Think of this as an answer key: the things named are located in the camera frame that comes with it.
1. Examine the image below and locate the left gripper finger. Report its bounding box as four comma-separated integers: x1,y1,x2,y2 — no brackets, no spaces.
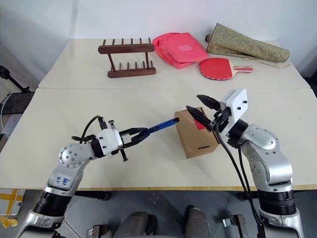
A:
128,131,152,147
120,127,148,136

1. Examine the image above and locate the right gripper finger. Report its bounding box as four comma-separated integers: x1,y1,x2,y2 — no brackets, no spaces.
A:
197,94,221,111
186,105,215,132

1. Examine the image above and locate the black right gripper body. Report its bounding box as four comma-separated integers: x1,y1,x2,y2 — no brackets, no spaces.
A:
209,107,233,133

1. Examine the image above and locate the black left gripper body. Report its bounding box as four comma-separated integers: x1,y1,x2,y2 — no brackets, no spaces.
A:
107,119,136,163

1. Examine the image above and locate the brown cardboard box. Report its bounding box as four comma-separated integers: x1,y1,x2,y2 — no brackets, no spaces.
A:
174,107,221,159

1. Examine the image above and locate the red tape strip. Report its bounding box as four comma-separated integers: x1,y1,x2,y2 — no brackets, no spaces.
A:
194,119,208,131

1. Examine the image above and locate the red table tennis paddle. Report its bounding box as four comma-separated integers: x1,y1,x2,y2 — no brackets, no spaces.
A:
199,58,254,81

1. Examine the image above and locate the pink fabric bag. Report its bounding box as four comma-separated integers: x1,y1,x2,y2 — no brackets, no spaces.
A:
152,31,209,69

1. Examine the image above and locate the black table base bar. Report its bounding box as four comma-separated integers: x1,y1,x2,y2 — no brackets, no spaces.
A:
74,189,111,202

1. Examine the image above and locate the olive patterned rolled scroll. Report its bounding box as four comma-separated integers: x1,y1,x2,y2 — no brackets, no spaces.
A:
205,22,291,69

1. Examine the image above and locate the dark wooden peg rack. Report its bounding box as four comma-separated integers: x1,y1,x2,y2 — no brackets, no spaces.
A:
98,37,157,79

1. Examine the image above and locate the dark rounded shape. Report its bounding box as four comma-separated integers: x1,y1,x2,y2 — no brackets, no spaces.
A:
184,205,211,238
116,210,158,238

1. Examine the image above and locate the dark grey furniture piece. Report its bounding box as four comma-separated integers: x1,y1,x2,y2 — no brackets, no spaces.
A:
304,75,317,99

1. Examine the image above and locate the black floor mat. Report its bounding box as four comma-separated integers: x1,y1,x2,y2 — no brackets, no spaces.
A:
0,92,35,115

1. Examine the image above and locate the black tripod stand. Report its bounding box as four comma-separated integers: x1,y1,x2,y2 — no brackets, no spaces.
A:
0,64,32,94

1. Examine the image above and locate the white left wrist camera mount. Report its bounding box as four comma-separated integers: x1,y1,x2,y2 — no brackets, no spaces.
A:
96,128,124,156

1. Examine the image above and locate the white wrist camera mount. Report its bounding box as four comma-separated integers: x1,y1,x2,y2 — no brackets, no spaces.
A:
96,128,124,156
219,88,248,137

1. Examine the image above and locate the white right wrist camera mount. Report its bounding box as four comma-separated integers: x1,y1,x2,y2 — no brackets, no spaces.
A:
219,88,248,137

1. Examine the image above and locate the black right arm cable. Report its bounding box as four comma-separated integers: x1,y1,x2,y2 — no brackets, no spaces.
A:
214,122,267,238

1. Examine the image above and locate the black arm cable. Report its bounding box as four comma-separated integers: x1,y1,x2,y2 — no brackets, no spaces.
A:
71,115,107,145
214,122,267,238

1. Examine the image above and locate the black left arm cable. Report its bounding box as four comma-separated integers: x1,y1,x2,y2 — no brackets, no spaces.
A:
71,115,107,145

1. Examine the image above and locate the metal bracket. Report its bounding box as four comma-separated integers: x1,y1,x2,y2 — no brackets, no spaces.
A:
86,224,108,238
222,214,248,238

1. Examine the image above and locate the white cable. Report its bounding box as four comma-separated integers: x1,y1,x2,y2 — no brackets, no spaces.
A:
0,93,12,136

